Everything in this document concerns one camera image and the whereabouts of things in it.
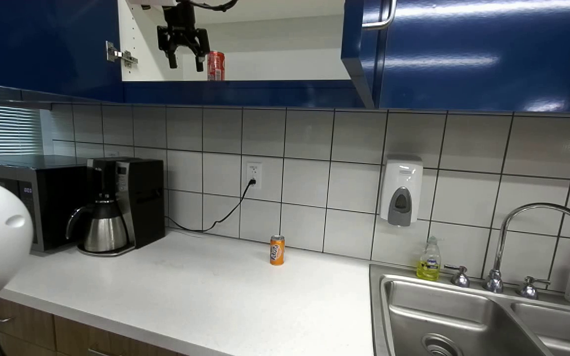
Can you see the yellow dish soap bottle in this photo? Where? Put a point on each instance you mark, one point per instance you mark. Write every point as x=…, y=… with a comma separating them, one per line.
x=428, y=264

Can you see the chrome tap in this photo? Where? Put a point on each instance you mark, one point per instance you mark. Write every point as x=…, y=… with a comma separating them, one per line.
x=501, y=242

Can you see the white wall socket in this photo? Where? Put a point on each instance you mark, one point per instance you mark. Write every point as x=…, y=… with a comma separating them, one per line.
x=254, y=173

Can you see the black microwave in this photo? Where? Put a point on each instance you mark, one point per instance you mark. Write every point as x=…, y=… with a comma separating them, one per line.
x=52, y=198

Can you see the steel sink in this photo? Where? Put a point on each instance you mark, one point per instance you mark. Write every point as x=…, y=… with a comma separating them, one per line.
x=443, y=311

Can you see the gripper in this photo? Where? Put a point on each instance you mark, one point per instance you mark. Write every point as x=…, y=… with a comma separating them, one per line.
x=180, y=20

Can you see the steel coffee carafe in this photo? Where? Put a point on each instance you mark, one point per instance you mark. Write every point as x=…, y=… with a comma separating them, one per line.
x=104, y=232

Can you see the chrome tap lever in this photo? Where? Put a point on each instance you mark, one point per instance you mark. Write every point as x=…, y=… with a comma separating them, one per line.
x=459, y=278
x=529, y=288

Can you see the open blue cupboard door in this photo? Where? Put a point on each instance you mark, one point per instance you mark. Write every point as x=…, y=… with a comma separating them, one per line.
x=359, y=64

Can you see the white wall soap dispenser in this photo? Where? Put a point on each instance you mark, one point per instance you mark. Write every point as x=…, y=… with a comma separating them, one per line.
x=401, y=188

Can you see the red soda can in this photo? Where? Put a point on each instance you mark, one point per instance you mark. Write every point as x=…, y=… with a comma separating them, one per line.
x=215, y=66

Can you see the wooden drawer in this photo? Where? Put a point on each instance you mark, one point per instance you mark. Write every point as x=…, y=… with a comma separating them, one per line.
x=27, y=324
x=82, y=341

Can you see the window blinds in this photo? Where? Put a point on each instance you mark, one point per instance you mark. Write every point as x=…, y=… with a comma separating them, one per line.
x=3, y=128

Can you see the blue wall cupboard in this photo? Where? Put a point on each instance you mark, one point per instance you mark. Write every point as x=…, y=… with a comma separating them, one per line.
x=463, y=59

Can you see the orange soda can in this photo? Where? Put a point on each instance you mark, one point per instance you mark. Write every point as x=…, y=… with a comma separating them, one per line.
x=277, y=250

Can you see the closed blue cupboard door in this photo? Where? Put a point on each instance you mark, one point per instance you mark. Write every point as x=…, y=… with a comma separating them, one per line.
x=483, y=74

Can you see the black coffee maker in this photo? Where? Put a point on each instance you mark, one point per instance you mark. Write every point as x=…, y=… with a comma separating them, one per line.
x=141, y=198

